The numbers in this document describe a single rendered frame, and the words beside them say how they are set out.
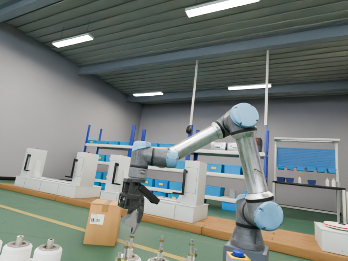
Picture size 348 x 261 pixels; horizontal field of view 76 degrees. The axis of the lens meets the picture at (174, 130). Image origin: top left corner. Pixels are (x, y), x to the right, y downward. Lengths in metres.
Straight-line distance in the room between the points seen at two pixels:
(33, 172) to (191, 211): 3.31
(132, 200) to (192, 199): 1.96
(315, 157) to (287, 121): 2.94
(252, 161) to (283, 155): 5.60
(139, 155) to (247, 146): 0.46
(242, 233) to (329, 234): 1.56
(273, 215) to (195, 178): 1.89
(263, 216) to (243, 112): 0.42
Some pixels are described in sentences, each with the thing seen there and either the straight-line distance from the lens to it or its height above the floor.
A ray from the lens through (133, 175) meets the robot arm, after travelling 0.92.
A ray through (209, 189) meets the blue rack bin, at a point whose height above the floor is 0.39.
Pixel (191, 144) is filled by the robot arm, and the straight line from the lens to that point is 1.07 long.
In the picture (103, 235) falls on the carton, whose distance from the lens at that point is 1.99.
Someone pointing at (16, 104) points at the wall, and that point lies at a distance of 7.42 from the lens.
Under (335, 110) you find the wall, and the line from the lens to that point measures 9.51.
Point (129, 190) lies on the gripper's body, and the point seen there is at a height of 0.50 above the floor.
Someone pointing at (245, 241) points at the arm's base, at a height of 0.33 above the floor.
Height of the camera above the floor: 0.57
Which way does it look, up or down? 12 degrees up
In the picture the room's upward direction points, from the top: 7 degrees clockwise
